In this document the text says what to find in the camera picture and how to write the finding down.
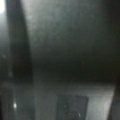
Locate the black whiteboard eraser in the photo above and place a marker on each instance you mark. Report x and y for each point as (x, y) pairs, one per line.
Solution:
(68, 52)

